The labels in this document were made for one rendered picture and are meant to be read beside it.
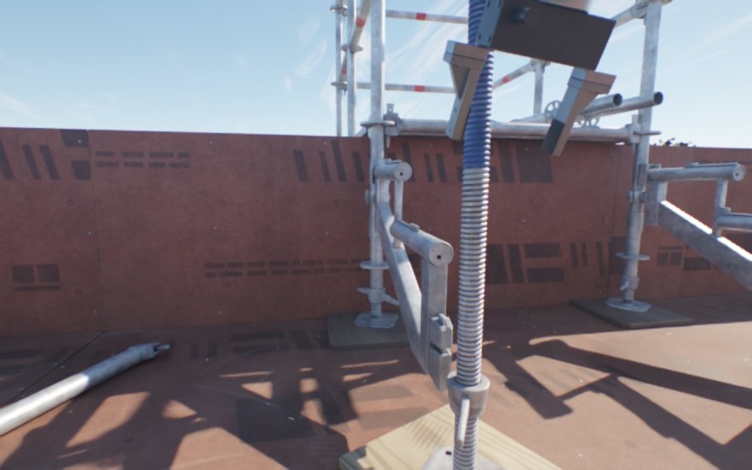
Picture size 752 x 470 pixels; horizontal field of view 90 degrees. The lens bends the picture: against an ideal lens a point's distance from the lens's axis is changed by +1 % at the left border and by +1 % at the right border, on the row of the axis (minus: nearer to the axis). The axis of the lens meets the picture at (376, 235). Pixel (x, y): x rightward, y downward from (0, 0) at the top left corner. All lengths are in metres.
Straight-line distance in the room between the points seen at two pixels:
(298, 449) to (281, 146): 0.99
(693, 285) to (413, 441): 1.79
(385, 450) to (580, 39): 0.72
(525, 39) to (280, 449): 0.80
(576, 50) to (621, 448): 0.77
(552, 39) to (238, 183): 1.18
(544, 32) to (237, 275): 1.27
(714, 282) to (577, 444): 1.62
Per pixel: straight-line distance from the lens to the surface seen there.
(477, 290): 0.60
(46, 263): 1.71
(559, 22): 0.49
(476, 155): 0.58
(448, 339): 0.74
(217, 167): 1.48
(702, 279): 2.39
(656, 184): 1.81
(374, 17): 1.45
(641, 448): 1.02
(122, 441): 1.02
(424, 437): 0.86
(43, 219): 1.69
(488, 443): 0.87
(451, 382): 0.65
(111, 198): 1.59
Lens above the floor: 0.52
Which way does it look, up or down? 7 degrees down
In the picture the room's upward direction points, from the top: straight up
